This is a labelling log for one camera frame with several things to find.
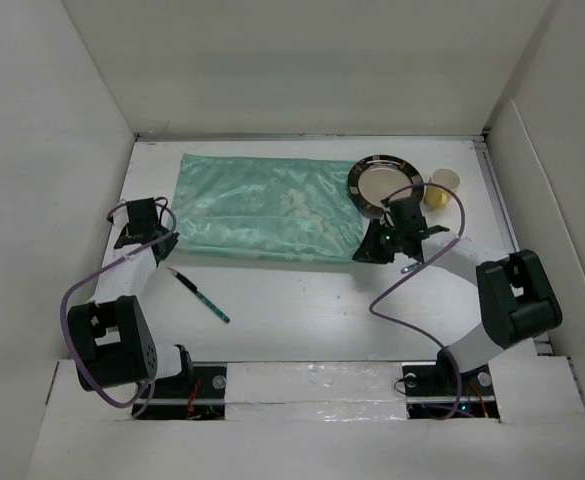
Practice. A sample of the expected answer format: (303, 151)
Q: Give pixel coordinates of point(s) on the yellow mug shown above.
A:
(441, 183)

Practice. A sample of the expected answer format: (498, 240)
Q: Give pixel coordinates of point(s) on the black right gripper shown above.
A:
(369, 250)

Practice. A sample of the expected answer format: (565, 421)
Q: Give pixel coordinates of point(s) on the knife with green handle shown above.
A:
(199, 295)

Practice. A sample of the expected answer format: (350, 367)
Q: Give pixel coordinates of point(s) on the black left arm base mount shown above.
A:
(199, 399)

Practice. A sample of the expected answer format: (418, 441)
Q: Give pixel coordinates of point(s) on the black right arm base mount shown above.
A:
(431, 391)

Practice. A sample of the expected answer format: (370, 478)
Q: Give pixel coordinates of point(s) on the green patterned cloth placemat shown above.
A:
(282, 209)

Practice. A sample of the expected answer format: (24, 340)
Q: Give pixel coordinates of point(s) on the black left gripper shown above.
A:
(169, 244)

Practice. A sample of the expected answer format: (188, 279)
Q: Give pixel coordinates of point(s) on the dark rimmed dinner plate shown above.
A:
(375, 177)

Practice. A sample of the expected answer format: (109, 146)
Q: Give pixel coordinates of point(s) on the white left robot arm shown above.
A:
(109, 334)

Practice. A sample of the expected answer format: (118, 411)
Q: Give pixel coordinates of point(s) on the fork with green handle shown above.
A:
(409, 268)

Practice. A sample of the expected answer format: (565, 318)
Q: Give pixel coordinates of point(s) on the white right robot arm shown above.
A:
(516, 299)

